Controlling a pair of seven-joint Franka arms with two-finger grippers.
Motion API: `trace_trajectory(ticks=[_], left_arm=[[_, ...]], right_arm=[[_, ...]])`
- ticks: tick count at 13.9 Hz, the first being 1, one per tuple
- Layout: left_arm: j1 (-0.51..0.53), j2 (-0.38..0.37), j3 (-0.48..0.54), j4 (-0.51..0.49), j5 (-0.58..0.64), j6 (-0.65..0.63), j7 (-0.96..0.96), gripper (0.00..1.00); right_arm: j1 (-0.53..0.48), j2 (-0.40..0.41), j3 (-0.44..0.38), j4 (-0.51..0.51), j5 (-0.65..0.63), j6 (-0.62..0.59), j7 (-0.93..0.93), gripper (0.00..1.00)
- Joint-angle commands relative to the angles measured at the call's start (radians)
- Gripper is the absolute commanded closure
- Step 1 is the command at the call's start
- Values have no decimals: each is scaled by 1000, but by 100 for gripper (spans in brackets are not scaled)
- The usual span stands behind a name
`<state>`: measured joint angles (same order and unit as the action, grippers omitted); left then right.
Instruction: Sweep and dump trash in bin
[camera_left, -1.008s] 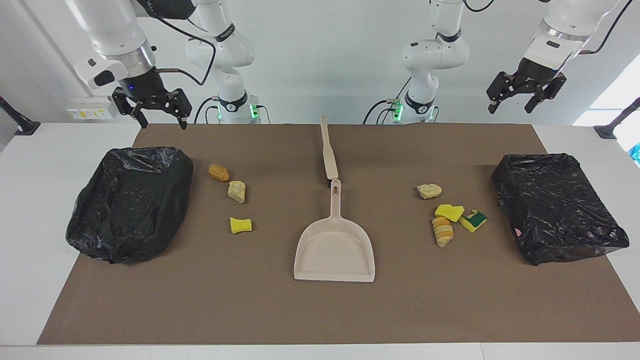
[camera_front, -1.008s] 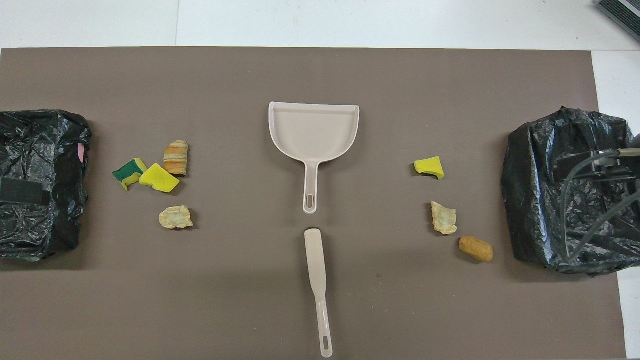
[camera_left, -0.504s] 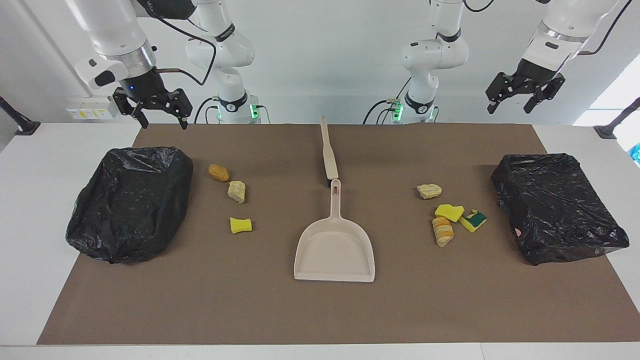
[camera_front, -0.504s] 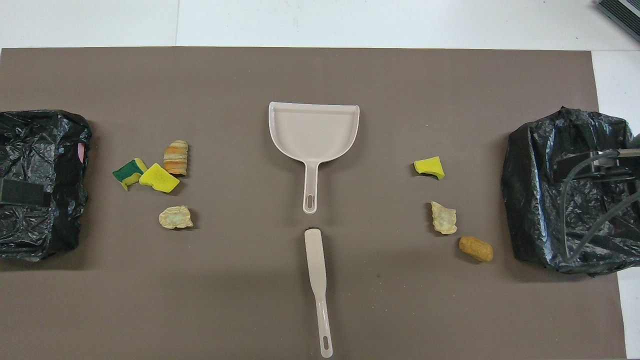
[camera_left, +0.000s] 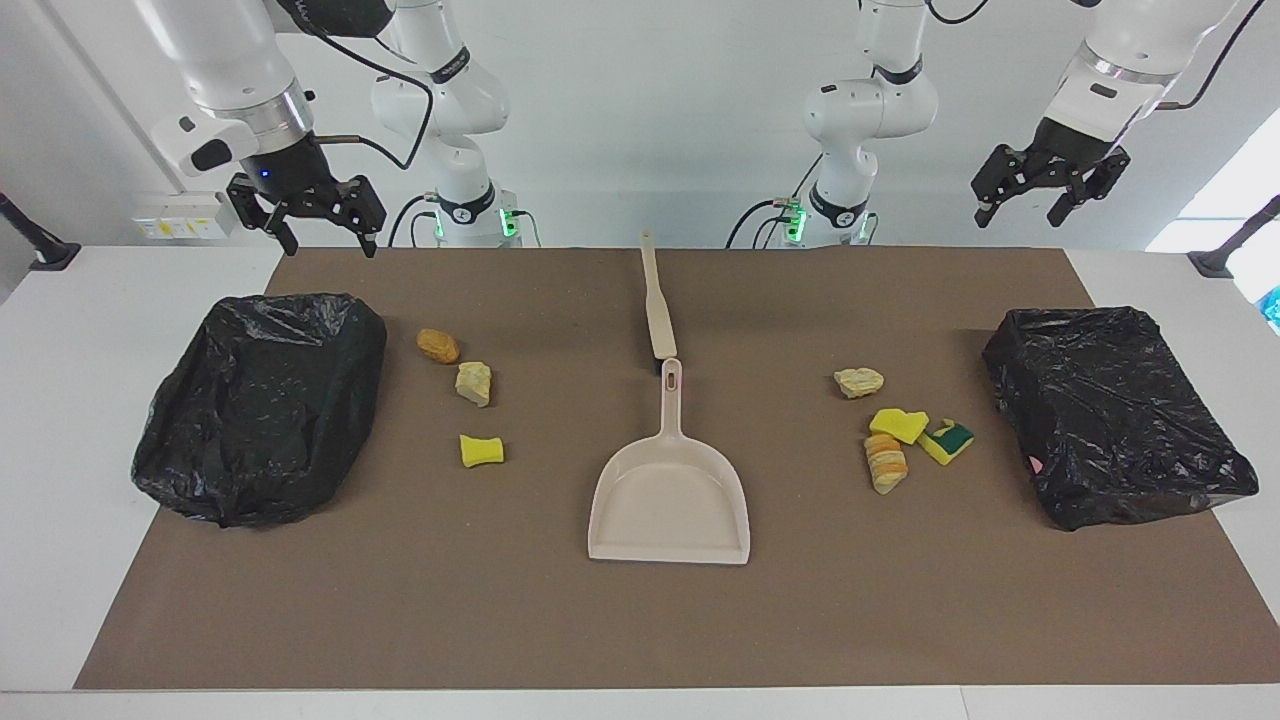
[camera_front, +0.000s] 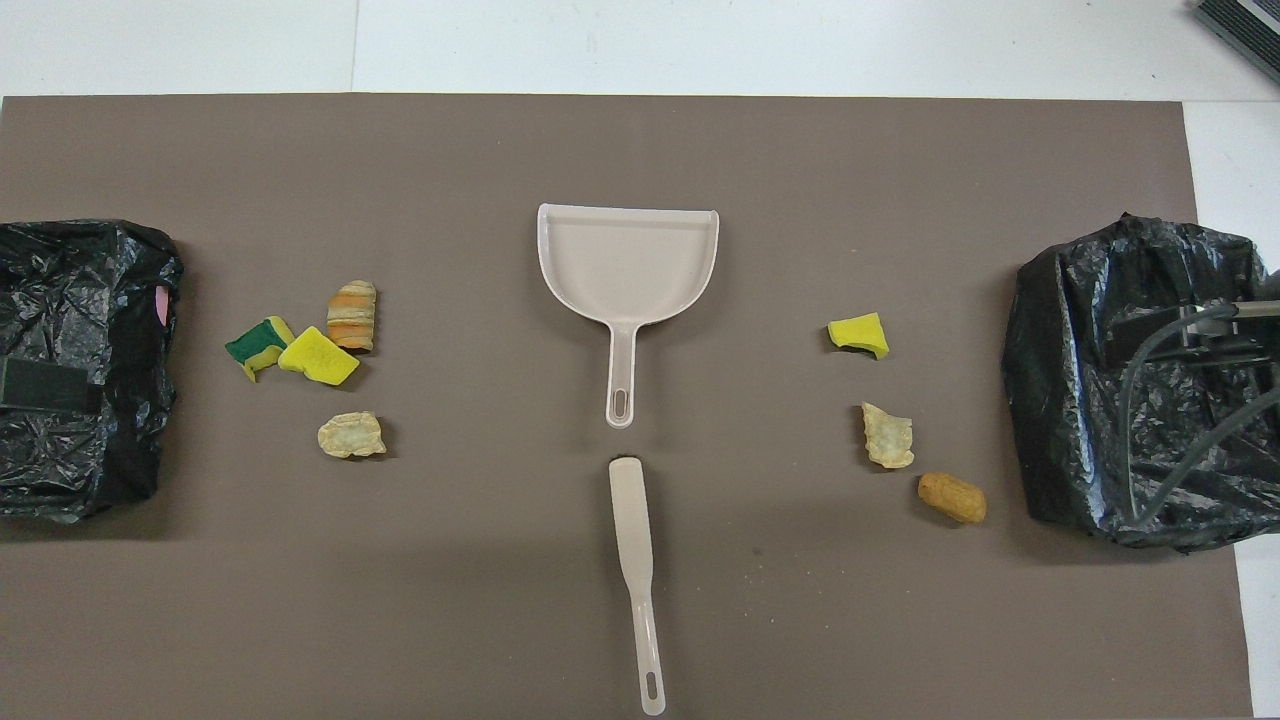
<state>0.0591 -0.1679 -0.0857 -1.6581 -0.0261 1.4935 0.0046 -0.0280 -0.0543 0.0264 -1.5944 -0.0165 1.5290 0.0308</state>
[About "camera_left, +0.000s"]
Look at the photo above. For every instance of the beige plastic dustpan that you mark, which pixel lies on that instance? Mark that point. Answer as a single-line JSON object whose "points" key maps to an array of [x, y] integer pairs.
{"points": [[670, 500]]}

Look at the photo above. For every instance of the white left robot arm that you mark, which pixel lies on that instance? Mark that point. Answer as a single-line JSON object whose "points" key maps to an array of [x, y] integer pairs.
{"points": [[870, 110]]}

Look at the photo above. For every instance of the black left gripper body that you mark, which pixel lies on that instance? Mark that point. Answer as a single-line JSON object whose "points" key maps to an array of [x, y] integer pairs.
{"points": [[1065, 150]]}

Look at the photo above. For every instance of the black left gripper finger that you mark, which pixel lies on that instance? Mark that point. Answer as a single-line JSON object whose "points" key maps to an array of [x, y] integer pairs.
{"points": [[1105, 170], [1000, 175]]}

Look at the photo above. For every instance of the brown nugget toy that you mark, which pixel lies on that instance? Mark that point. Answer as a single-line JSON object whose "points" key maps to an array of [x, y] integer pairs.
{"points": [[438, 346]]}

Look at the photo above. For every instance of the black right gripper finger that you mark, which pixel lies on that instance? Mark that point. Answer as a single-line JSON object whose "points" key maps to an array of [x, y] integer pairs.
{"points": [[362, 205], [250, 205]]}

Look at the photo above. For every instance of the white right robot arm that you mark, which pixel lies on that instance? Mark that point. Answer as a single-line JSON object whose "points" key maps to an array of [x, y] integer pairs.
{"points": [[445, 100]]}

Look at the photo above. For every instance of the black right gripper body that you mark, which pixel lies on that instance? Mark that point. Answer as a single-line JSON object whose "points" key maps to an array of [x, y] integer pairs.
{"points": [[290, 170]]}

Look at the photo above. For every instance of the blue object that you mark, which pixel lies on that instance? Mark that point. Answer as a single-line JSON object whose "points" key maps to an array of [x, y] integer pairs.
{"points": [[1273, 310]]}

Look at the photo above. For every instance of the small yellow sponge piece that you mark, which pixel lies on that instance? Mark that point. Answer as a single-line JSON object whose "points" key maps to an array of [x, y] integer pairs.
{"points": [[481, 451]]}

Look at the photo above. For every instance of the yellow and green sponge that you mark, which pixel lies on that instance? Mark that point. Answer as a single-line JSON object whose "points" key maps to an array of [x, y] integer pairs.
{"points": [[948, 442]]}

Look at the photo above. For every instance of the black clamp stand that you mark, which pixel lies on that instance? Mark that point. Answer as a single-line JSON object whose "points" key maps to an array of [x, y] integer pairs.
{"points": [[45, 252], [1215, 262]]}

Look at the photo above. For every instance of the pale beige bread chunk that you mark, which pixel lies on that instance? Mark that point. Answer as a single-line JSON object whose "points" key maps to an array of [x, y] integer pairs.
{"points": [[859, 382], [474, 384]]}

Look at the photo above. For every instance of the white wall socket box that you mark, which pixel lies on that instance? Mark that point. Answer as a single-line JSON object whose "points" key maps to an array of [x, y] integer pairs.
{"points": [[180, 215]]}

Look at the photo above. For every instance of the orange striped bread toy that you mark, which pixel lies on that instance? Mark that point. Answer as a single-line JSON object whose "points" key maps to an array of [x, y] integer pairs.
{"points": [[886, 465]]}

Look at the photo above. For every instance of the black bag lined bin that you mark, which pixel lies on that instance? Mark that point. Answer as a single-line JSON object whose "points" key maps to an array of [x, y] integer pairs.
{"points": [[260, 400], [1110, 420]]}

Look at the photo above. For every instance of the brown table mat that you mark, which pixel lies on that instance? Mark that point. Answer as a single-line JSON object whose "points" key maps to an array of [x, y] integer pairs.
{"points": [[640, 620]]}

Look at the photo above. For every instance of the beige brush with black bristles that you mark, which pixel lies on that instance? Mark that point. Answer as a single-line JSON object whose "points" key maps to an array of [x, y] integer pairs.
{"points": [[660, 320]]}

